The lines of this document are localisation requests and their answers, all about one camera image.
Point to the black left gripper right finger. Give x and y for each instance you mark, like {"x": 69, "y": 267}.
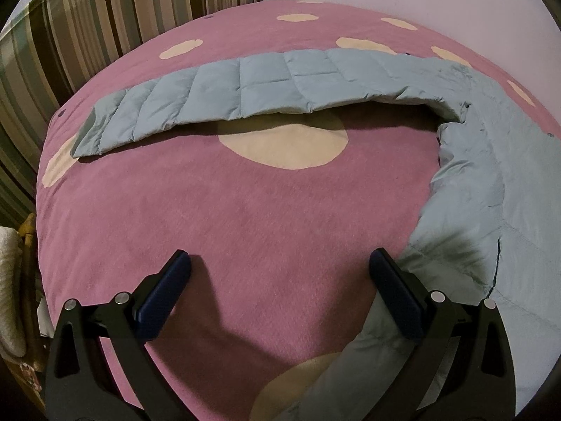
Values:
{"x": 461, "y": 367}

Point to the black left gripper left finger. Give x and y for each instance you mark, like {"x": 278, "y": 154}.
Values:
{"x": 79, "y": 382}

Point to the light blue down jacket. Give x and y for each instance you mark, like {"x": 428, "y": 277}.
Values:
{"x": 280, "y": 173}

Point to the pink polka dot bedspread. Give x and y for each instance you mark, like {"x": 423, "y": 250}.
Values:
{"x": 272, "y": 26}

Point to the striped green brown curtain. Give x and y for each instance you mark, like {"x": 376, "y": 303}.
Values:
{"x": 51, "y": 49}

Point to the wooden chair frame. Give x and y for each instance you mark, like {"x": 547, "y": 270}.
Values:
{"x": 35, "y": 360}

